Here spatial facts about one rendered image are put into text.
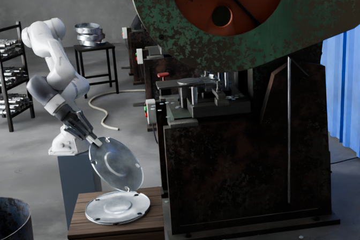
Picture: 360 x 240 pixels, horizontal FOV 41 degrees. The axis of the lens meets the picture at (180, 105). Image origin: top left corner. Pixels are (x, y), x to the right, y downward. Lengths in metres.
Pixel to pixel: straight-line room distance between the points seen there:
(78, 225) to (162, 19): 0.94
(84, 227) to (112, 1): 7.26
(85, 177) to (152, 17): 1.03
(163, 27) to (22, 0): 7.30
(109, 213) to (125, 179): 0.17
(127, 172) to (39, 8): 7.23
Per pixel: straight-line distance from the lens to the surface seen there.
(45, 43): 2.31
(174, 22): 2.05
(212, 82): 2.55
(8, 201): 2.23
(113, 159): 2.16
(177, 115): 2.47
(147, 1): 2.03
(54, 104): 2.14
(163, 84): 2.57
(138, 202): 2.25
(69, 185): 2.72
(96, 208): 2.25
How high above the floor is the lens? 1.40
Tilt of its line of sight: 17 degrees down
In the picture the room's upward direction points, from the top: 4 degrees counter-clockwise
